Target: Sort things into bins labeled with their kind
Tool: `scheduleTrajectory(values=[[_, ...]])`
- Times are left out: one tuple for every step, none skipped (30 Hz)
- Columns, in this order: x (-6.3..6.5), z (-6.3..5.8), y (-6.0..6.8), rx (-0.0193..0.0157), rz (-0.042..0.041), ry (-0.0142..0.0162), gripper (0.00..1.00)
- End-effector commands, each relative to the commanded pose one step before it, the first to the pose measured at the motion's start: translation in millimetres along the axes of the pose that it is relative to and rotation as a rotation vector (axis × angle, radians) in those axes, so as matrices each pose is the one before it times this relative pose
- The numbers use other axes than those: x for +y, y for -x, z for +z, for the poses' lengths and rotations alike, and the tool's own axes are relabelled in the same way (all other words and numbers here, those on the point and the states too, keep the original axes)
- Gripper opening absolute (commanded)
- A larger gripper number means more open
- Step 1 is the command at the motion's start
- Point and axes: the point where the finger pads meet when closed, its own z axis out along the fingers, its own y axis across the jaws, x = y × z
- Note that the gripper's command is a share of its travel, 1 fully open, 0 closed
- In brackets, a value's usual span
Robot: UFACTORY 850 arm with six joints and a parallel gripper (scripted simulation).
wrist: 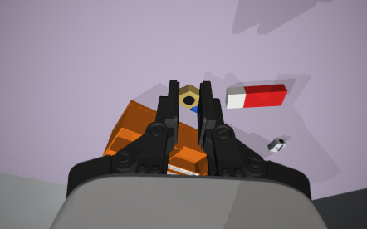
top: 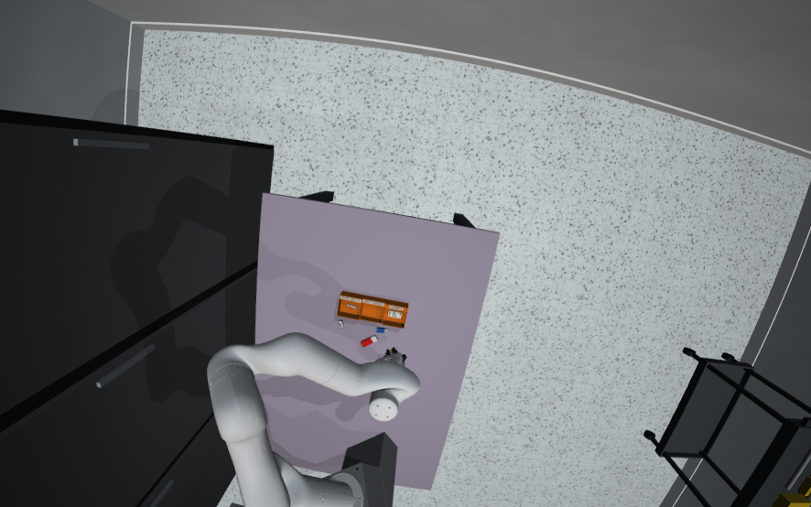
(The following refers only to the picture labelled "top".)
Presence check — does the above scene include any red and white eraser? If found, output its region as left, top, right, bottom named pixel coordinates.
left=361, top=334, right=378, bottom=347

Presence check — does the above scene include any orange bin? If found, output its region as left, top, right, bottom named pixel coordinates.
left=337, top=291, right=408, bottom=329

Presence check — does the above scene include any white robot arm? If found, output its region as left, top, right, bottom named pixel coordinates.
left=207, top=332, right=420, bottom=507

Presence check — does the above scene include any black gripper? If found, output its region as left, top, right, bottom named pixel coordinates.
left=376, top=347, right=407, bottom=366

